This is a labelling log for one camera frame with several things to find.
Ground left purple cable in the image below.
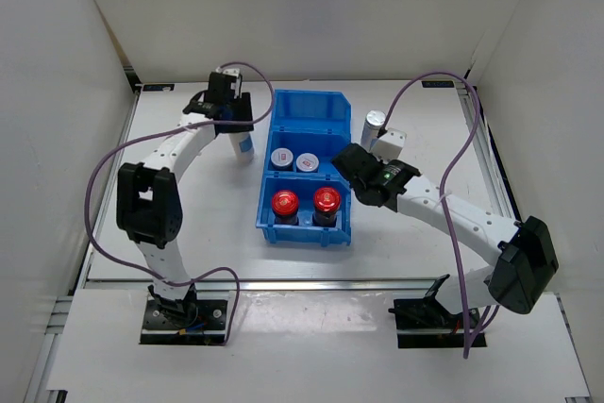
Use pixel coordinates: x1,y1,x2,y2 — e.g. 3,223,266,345
84,60,277,346

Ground purple cable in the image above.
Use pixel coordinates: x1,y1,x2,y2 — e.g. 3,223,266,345
84,60,277,346
384,71,501,360

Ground tall silver-lid bottle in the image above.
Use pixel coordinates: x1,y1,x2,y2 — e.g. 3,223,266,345
360,110,386,151
228,131,255,164

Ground left black corner label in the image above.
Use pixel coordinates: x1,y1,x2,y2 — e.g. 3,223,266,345
142,84,175,92

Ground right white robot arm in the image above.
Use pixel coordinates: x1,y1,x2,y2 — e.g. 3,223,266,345
331,143,559,327

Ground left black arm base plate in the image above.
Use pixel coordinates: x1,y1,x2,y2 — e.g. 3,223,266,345
139,287,227,346

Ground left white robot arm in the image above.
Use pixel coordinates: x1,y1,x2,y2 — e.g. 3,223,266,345
116,68,254,328

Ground right black corner label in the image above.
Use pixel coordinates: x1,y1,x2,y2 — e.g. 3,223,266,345
422,80,455,89

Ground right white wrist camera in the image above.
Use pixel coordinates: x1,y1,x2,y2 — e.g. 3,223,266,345
370,128,407,162

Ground red-lid sauce jar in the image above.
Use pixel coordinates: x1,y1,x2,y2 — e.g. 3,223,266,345
271,190,299,226
312,187,342,227

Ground black corner label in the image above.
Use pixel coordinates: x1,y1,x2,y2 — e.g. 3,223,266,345
142,84,175,92
422,80,455,89

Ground blue three-compartment plastic bin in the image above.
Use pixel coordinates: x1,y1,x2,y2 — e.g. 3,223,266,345
257,90,352,247

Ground aluminium frame rail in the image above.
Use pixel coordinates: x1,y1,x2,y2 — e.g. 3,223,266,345
75,277,539,293

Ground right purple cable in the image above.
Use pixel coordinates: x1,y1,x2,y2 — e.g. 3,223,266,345
384,71,501,360

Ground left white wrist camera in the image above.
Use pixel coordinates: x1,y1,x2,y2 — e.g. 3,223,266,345
216,67,243,99

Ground white-lid dark jar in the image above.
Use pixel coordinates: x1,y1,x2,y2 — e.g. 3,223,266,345
295,152,320,173
270,147,294,172

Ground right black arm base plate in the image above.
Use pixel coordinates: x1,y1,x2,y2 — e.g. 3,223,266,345
388,274,465,349

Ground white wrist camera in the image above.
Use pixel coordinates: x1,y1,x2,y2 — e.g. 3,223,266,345
370,128,407,162
216,67,243,99

